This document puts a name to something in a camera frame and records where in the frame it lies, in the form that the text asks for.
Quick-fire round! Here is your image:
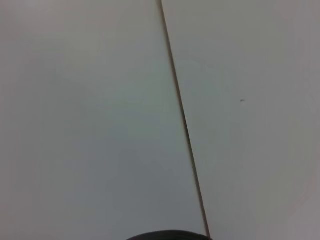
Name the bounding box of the black round teapot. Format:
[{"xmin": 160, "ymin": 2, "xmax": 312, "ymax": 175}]
[{"xmin": 126, "ymin": 229, "xmax": 212, "ymax": 240}]

